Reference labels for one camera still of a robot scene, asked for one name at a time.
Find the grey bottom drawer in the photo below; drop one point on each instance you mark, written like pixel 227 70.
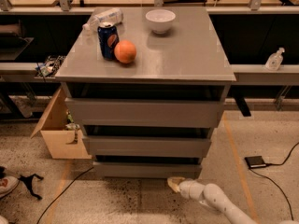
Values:
pixel 146 167

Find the grey middle drawer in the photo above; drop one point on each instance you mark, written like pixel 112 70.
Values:
pixel 139 141

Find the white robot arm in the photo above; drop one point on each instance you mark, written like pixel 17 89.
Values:
pixel 211 196

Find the clear plastic water bottle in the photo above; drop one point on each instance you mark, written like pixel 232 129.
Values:
pixel 113 15

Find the white ceramic bowl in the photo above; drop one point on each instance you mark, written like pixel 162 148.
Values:
pixel 160 20

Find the blue pepsi can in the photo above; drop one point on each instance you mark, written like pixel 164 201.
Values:
pixel 108 39

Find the cardboard box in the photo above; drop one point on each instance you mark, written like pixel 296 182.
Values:
pixel 62 142

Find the hand sanitizer bottle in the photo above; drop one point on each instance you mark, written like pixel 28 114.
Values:
pixel 274 61

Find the black foot pedal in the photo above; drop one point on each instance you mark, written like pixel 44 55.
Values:
pixel 254 162

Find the orange fruit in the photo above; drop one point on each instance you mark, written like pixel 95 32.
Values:
pixel 125 51

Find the grey drawer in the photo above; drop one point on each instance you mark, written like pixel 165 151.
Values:
pixel 167 106
pixel 146 167
pixel 139 141

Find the grey drawer cabinet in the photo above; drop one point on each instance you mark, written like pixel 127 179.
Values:
pixel 188 54

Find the grey top drawer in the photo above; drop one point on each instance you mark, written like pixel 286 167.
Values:
pixel 167 106

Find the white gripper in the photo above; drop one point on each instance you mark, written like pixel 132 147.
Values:
pixel 186 186

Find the white sneaker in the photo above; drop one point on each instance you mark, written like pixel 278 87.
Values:
pixel 7 184

